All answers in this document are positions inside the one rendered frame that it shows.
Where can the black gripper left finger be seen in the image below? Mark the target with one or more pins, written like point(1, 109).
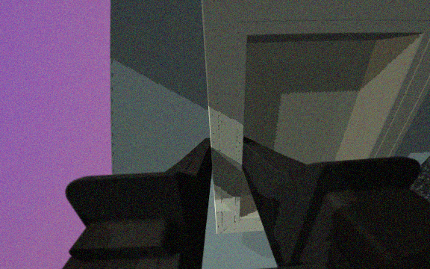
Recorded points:
point(181, 194)

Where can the dark grey flat panel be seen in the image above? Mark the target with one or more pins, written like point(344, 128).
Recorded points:
point(159, 110)

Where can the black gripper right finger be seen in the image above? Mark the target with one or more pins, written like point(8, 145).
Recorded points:
point(288, 194)

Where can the beige picture frame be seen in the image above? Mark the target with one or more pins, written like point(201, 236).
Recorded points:
point(313, 80)

